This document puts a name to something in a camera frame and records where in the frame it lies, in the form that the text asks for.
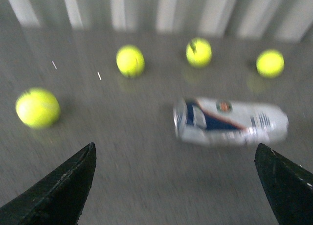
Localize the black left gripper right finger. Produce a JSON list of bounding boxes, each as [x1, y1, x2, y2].
[[254, 143, 313, 225]]

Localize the centre left tennis ball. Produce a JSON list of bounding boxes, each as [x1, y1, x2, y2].
[[116, 45, 145, 78]]

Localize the clear tennis ball can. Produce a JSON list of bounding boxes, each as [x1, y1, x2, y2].
[[173, 97, 289, 147]]

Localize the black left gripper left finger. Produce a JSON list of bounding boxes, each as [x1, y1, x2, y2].
[[0, 142, 96, 225]]

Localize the tennis ball with black logo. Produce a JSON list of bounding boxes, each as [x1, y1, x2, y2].
[[186, 37, 212, 68]]

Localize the far right tennis ball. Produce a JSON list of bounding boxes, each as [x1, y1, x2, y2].
[[256, 49, 285, 78]]

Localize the far left tennis ball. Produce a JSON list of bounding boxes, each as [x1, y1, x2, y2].
[[15, 87, 61, 129]]

